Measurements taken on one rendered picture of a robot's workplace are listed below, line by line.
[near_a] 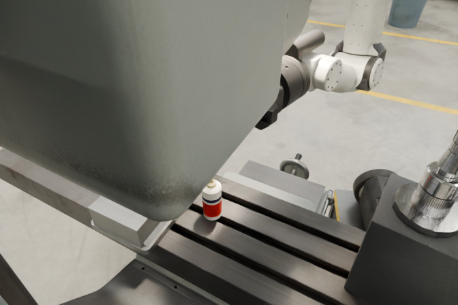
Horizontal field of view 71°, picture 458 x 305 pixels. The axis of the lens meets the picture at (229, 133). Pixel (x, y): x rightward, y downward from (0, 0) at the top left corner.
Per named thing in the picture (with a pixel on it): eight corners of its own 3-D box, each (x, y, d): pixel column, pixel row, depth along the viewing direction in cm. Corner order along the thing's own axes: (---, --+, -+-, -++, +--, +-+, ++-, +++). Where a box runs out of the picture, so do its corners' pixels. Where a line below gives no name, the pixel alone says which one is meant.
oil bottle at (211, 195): (209, 203, 72) (207, 167, 65) (225, 210, 70) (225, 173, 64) (200, 216, 69) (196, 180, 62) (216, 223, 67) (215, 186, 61)
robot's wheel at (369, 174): (394, 203, 144) (409, 170, 132) (397, 212, 140) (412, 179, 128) (347, 197, 147) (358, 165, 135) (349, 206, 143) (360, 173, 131)
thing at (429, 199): (409, 210, 45) (423, 182, 41) (412, 188, 48) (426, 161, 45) (447, 224, 43) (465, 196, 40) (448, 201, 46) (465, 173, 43)
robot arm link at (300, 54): (262, 94, 65) (294, 75, 72) (309, 112, 59) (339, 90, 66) (264, 39, 59) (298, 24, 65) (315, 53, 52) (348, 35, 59)
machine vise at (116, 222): (183, 136, 91) (179, 103, 85) (230, 151, 86) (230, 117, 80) (90, 227, 66) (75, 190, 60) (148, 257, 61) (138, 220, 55)
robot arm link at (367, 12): (339, 73, 95) (352, -10, 85) (385, 82, 87) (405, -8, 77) (320, 82, 87) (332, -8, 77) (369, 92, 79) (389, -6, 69)
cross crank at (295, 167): (282, 170, 132) (285, 148, 125) (310, 180, 128) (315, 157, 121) (266, 195, 121) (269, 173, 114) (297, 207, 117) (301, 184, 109)
